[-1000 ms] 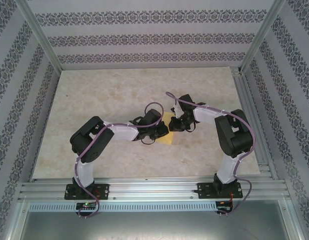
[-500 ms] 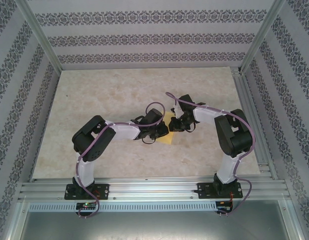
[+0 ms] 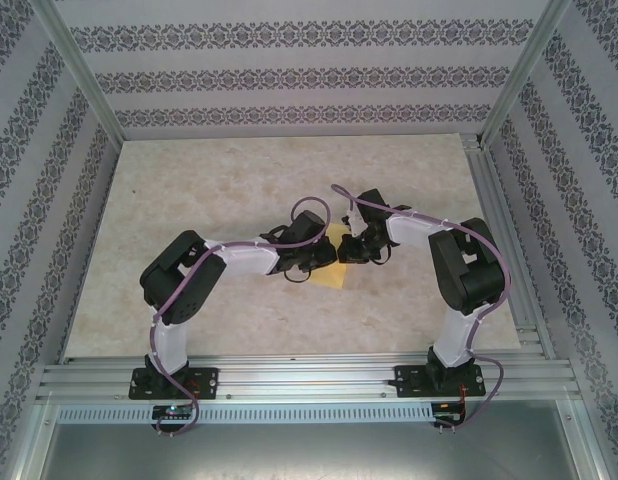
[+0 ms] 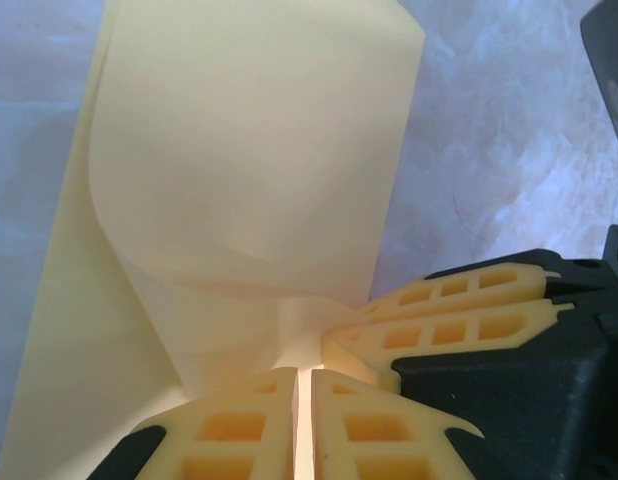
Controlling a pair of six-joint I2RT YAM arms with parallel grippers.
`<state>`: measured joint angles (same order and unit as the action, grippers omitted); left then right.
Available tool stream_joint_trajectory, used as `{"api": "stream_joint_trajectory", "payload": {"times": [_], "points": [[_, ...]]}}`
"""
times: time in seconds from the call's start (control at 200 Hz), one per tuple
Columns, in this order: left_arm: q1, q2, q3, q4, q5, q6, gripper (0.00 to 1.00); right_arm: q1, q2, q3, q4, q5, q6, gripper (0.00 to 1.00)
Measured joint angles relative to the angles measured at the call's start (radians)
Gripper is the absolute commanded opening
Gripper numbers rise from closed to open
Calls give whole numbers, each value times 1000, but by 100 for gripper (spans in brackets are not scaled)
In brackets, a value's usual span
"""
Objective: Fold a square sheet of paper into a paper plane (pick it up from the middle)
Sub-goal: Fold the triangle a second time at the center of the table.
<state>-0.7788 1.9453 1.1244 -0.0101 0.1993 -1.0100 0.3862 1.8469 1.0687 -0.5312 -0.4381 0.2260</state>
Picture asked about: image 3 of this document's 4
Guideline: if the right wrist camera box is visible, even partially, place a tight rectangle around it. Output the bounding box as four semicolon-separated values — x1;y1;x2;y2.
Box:
340;208;365;237

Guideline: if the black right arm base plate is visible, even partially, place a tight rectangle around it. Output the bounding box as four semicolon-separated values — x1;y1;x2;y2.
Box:
394;364;486;400

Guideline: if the aluminium corner post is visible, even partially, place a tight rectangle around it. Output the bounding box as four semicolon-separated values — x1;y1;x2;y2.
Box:
32;0;125;145
480;0;574;147

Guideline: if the yellow cloth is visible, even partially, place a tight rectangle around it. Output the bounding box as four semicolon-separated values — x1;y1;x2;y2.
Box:
308;223;349;290

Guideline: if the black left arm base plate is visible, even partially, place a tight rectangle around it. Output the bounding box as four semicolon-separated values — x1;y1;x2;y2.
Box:
131;367;220;401

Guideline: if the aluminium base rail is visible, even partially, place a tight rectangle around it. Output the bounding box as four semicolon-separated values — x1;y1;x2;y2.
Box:
36;352;575;402

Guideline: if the aluminium side rail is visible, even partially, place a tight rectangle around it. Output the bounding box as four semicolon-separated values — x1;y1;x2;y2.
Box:
461;133;558;361

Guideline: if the grey sheet metal panel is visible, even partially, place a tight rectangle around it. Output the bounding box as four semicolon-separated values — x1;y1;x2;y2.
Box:
36;422;603;480

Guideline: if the slotted grey cable duct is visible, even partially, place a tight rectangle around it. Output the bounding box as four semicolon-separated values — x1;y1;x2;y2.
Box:
56;403;435;423

